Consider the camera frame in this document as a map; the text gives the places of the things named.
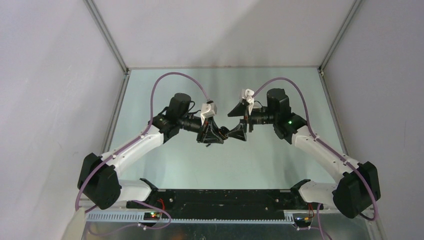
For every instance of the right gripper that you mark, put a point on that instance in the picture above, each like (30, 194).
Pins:
(239, 131)

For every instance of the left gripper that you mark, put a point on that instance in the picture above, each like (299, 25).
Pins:
(208, 133)

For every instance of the black earbud charging case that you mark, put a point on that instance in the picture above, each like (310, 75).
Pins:
(223, 131)

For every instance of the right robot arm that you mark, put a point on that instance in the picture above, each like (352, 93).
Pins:
(356, 185)

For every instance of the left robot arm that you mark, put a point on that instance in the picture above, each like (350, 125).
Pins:
(100, 175)

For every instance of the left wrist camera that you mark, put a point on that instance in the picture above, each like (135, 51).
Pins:
(208, 110)

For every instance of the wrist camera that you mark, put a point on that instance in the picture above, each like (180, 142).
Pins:
(247, 99)
(208, 110)

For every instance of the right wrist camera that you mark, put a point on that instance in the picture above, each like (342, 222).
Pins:
(247, 99)

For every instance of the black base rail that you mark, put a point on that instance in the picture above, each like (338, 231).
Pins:
(227, 204)

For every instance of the aluminium frame profile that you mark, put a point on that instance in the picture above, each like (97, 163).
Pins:
(106, 34)

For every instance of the grey cable duct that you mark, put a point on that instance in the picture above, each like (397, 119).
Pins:
(141, 217)

